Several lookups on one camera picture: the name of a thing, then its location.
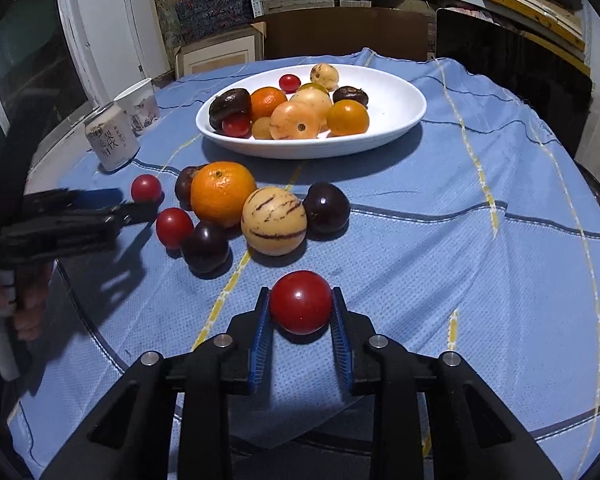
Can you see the pale yellow pepino melon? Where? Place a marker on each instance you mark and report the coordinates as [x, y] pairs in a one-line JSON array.
[[314, 102], [294, 120], [324, 75]]

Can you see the purple striped pepino melon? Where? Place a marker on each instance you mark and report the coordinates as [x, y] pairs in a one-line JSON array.
[[273, 220]]

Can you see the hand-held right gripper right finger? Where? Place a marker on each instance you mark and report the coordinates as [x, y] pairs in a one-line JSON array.
[[341, 345]]

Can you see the framed picture in cardboard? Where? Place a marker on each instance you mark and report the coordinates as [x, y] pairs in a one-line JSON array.
[[220, 57]]

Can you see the blue tablecloth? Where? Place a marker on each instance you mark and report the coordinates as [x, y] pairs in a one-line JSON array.
[[430, 260]]

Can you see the dark purple tomato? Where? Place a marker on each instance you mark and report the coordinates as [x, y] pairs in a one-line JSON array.
[[326, 208], [230, 105], [205, 248], [350, 95], [182, 187]]

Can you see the white door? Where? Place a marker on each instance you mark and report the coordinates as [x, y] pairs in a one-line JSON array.
[[110, 35]]

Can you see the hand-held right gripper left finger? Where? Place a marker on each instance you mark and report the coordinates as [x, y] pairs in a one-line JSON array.
[[262, 345]]

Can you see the yellow tomato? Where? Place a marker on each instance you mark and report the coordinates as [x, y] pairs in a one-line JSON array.
[[347, 117], [316, 87]]

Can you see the white paper cup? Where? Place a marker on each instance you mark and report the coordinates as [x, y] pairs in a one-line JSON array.
[[140, 105]]

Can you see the stack of patterned dark boxes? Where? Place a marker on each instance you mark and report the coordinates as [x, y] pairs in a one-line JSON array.
[[210, 15]]

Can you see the black chair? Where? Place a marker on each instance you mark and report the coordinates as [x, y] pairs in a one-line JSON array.
[[597, 192]]

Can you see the orange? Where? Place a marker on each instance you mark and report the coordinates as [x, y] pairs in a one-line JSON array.
[[223, 194], [268, 101]]

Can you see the person's left hand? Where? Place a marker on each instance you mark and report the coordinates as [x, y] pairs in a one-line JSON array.
[[30, 310]]

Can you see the white framed glass window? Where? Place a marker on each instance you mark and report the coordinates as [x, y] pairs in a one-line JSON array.
[[30, 60]]

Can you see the white drink can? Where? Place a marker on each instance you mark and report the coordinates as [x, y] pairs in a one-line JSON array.
[[111, 140]]

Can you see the grey-green marbled board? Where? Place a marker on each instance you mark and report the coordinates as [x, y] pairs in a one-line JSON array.
[[165, 25]]

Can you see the brown board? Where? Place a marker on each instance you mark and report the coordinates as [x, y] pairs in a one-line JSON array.
[[345, 35]]

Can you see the red tomato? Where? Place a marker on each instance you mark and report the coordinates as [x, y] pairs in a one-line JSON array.
[[289, 81], [146, 188], [300, 308], [174, 227], [237, 124]]

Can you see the small yellow fruit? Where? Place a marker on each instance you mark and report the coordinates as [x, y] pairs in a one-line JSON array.
[[261, 127]]

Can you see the white oval plate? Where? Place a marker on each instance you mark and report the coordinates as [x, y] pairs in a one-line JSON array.
[[390, 105]]

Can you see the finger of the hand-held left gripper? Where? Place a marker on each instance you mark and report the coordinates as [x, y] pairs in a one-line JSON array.
[[97, 197], [130, 212]]

